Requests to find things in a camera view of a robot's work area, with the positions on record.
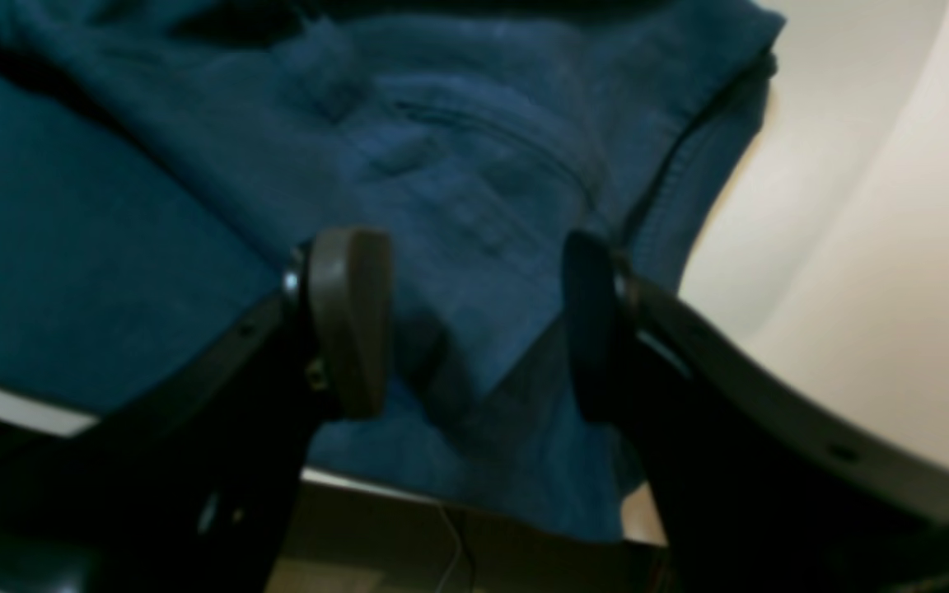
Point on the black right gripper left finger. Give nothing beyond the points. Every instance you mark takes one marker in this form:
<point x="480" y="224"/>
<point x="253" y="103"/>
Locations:
<point x="190" y="488"/>

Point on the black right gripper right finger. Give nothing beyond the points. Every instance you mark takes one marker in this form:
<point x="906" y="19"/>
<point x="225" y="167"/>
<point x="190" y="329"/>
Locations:
<point x="757" y="488"/>

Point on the dark blue T-shirt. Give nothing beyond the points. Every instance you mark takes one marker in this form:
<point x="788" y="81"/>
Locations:
<point x="160" y="159"/>

